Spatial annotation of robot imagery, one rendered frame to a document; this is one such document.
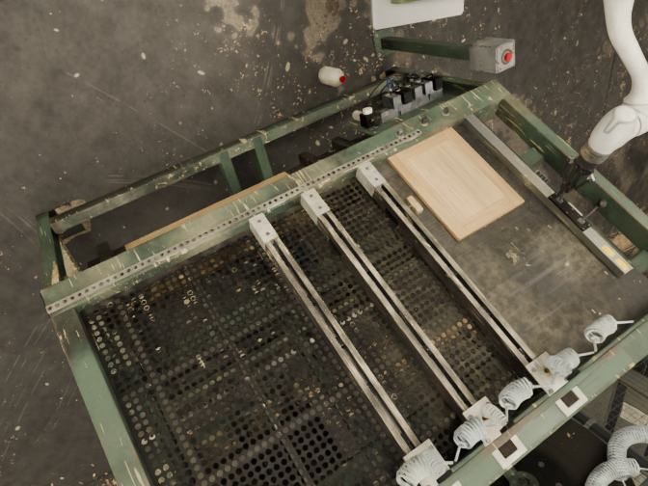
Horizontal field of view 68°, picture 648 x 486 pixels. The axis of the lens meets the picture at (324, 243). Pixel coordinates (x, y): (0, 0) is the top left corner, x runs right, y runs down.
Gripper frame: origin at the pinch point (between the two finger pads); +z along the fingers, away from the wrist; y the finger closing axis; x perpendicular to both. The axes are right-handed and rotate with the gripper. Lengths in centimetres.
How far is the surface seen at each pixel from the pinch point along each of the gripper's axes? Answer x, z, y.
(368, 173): -57, 10, -52
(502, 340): -59, 10, 32
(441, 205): -37.4, 15.1, -25.1
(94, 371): -181, 13, -32
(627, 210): 27.6, 12.0, 18.5
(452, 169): -20.1, 15.3, -37.7
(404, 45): 24, 28, -126
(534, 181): 4.8, 12.9, -13.1
